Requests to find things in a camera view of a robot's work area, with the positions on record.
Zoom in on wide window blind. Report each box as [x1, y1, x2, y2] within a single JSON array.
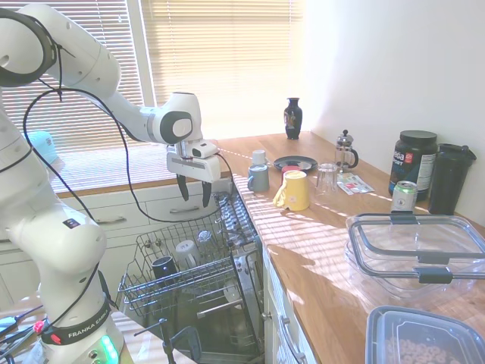
[[140, 0, 305, 142]]

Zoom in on white mug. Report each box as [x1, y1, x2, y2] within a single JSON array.
[[174, 240, 199, 269]]

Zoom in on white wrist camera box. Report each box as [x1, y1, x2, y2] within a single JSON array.
[[190, 140, 221, 158]]

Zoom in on clear plastic container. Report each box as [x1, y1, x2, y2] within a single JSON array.
[[343, 240, 485, 310]]

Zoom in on white green drink can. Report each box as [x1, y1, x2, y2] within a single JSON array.
[[390, 180, 418, 214]]

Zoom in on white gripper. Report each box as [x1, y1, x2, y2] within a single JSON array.
[[165, 143, 222, 209]]

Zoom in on black mug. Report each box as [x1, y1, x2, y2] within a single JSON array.
[[151, 256, 179, 282]]

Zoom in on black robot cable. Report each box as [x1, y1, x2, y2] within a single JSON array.
[[21, 22, 233, 224]]

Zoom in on glass french press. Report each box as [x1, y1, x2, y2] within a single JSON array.
[[334, 129, 360, 174]]

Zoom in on stainless steel dishwasher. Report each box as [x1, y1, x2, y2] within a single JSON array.
[[120, 180, 267, 363]]

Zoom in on black plate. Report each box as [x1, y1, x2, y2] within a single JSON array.
[[272, 155, 319, 172]]

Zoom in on grey lidded cereal container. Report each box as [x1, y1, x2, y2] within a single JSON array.
[[365, 305, 485, 364]]

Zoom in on printed paper packets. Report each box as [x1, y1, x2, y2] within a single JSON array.
[[336, 172, 376, 196]]

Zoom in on black shaker bottle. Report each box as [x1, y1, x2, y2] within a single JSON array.
[[427, 143, 478, 216]]

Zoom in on metal cabinet bar handle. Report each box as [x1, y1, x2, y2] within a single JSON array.
[[279, 315, 307, 364]]

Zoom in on wire dishwasher rack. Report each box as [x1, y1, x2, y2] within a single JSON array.
[[116, 215, 263, 324]]

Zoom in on grey mug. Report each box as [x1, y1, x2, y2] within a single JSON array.
[[247, 164, 271, 193]]

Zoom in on black protein powder tub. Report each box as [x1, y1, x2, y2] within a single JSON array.
[[387, 130, 440, 202]]

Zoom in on dark blue painted vase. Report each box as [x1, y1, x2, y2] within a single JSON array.
[[283, 97, 302, 141]]

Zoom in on yellow mug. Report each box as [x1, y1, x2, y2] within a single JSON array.
[[272, 170, 311, 212]]

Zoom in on narrow window blind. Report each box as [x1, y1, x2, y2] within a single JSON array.
[[0, 0, 146, 157]]

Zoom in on teal cap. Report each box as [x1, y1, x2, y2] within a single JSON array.
[[27, 130, 64, 167]]

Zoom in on clear tall glass tumbler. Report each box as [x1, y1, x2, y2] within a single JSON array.
[[314, 162, 340, 197]]

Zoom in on clear drinking glass upturned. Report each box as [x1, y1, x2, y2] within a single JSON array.
[[195, 229, 214, 256]]

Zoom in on clear container grey latch lid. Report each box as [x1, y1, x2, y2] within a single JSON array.
[[347, 212, 485, 284]]

